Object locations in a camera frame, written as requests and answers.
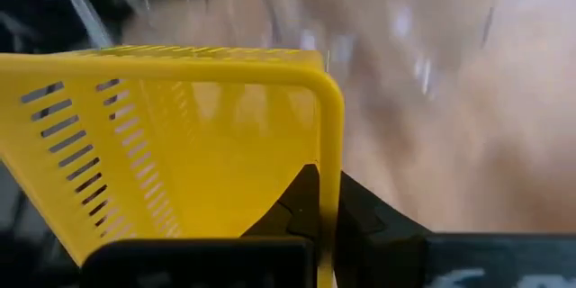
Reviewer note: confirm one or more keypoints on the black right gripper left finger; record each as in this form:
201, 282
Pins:
202, 263

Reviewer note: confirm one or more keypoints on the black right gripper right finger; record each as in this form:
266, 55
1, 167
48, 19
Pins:
378, 243

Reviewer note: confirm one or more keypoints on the yellow slotted plastic basket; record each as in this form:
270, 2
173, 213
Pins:
225, 166

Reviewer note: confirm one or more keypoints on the large clear plastic bin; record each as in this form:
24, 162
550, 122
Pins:
87, 15

